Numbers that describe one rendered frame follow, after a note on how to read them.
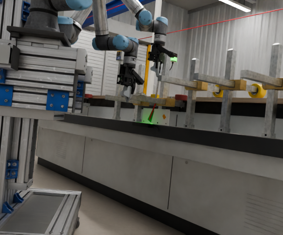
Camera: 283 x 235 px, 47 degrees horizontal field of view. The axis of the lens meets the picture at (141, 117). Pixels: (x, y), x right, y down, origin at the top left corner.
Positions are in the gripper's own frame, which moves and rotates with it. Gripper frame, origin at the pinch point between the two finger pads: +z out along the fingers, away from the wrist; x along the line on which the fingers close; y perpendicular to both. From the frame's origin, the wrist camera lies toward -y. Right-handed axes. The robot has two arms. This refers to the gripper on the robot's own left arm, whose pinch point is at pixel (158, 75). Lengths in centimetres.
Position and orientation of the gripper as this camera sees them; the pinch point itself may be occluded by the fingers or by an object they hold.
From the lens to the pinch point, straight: 202.6
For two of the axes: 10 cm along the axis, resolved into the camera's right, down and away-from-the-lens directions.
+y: -8.5, -1.0, 5.2
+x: -5.2, -0.5, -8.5
